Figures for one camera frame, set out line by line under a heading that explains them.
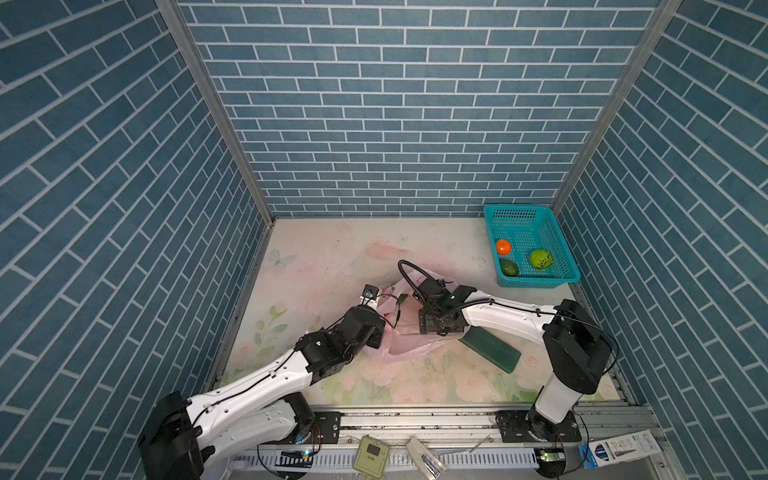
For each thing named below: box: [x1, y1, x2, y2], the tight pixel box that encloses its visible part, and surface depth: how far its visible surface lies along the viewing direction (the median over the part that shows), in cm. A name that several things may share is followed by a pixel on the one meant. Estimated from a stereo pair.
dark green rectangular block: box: [458, 326, 522, 374], surface depth 88 cm
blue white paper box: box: [578, 429, 663, 470], surface depth 72 cm
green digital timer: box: [352, 435, 391, 479], surface depth 70 cm
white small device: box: [406, 436, 448, 480], surface depth 69 cm
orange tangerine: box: [496, 239, 512, 255], surface depth 110 cm
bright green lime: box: [529, 249, 554, 270], surface depth 104 cm
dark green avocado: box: [500, 259, 520, 277], surface depth 103 cm
